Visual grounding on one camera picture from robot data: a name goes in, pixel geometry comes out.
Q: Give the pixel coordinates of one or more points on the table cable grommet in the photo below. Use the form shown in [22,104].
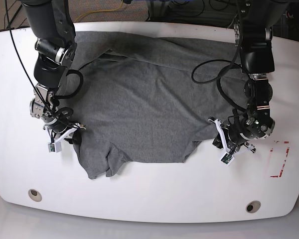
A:
[35,195]
[253,207]

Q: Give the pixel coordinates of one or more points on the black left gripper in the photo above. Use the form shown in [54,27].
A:
[233,139]

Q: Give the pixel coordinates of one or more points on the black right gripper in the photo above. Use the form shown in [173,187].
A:
[59,128]

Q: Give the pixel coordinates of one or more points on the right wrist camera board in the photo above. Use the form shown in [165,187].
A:
[55,147]

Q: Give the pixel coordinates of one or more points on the left table cable grommet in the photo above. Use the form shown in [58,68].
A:
[35,195]

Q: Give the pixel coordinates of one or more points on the grey t-shirt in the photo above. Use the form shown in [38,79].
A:
[145,99]

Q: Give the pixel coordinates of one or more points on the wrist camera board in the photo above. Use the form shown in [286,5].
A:
[227,158]
[55,147]

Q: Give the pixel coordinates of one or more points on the red tape rectangle marking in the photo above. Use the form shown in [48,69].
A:
[277,159]

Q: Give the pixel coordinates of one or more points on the right table cable grommet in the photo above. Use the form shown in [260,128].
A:
[253,207]

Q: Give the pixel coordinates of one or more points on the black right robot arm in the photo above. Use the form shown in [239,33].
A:
[51,23]

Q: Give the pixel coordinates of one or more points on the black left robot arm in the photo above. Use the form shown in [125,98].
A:
[254,43]

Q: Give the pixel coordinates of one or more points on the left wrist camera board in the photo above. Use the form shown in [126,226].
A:
[227,158]

